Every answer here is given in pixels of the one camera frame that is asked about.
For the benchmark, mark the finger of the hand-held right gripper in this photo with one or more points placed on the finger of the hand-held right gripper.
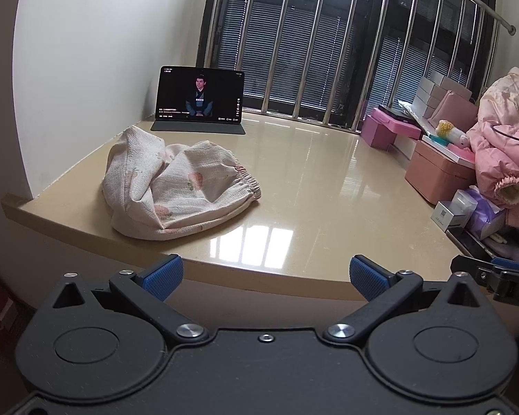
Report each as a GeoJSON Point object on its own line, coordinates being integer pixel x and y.
{"type": "Point", "coordinates": [514, 287]}

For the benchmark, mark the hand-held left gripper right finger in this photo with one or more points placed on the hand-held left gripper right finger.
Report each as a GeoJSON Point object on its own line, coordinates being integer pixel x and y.
{"type": "Point", "coordinates": [367, 276]}

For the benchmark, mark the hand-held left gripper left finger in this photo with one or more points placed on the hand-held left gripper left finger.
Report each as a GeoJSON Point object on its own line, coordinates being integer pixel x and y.
{"type": "Point", "coordinates": [164, 274]}

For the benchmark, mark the white strawberry print pants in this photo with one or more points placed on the white strawberry print pants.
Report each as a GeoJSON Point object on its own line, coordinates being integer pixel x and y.
{"type": "Point", "coordinates": [177, 181]}

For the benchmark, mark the black tray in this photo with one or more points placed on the black tray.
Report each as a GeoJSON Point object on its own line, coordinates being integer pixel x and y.
{"type": "Point", "coordinates": [471, 242]}

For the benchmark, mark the purple plastic packet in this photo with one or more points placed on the purple plastic packet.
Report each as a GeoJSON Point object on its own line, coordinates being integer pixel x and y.
{"type": "Point", "coordinates": [486, 218]}

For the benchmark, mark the small white printed box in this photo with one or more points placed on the small white printed box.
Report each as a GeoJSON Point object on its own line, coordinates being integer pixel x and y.
{"type": "Point", "coordinates": [447, 216]}

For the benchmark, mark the clear white small box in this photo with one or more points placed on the clear white small box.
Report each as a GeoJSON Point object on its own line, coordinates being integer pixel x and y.
{"type": "Point", "coordinates": [465, 202]}

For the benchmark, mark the dusty pink storage box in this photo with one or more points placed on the dusty pink storage box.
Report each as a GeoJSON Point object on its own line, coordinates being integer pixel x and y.
{"type": "Point", "coordinates": [437, 177]}

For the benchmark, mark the white low box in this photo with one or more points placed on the white low box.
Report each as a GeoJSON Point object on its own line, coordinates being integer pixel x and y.
{"type": "Point", "coordinates": [405, 146]}

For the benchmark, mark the hot pink cube box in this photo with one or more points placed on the hot pink cube box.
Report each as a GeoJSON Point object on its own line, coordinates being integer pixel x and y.
{"type": "Point", "coordinates": [374, 134]}

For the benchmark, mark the teal small item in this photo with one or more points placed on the teal small item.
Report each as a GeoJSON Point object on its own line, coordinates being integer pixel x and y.
{"type": "Point", "coordinates": [437, 139]}

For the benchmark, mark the hot pink flat box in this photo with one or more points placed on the hot pink flat box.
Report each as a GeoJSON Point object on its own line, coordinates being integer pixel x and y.
{"type": "Point", "coordinates": [400, 126]}

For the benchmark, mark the black flat case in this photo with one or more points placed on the black flat case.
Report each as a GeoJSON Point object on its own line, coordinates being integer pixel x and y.
{"type": "Point", "coordinates": [393, 113]}

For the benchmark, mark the yellow and white plush toy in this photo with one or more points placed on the yellow and white plush toy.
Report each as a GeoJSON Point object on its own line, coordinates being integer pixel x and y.
{"type": "Point", "coordinates": [452, 134]}

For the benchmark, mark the dark patterned cloth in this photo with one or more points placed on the dark patterned cloth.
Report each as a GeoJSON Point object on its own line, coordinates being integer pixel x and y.
{"type": "Point", "coordinates": [0, 307]}

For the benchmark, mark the clear plastic wrapper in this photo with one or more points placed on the clear plastic wrapper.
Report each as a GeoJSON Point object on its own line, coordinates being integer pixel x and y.
{"type": "Point", "coordinates": [413, 112]}

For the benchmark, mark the tablet with dark keyboard cover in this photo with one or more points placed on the tablet with dark keyboard cover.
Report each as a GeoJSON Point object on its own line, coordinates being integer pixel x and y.
{"type": "Point", "coordinates": [199, 93]}

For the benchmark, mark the stack of white boxes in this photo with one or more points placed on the stack of white boxes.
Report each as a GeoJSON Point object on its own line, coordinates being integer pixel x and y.
{"type": "Point", "coordinates": [430, 90]}

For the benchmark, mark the metal window guard bars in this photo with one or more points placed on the metal window guard bars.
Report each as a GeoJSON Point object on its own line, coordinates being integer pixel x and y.
{"type": "Point", "coordinates": [358, 47]}

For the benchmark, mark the grey window blinds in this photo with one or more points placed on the grey window blinds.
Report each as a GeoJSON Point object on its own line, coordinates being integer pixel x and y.
{"type": "Point", "coordinates": [294, 52]}

